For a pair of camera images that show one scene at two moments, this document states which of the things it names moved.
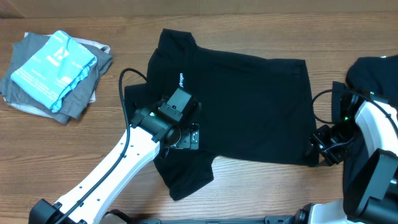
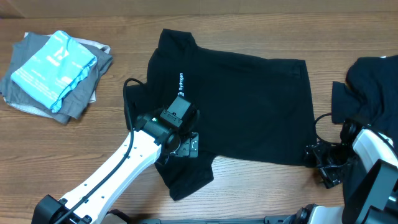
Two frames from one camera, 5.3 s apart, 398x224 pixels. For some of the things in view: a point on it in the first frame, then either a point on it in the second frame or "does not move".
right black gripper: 334,157 to 316,150
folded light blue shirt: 57,68 does not move
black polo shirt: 249,108 does not move
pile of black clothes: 377,76 does not move
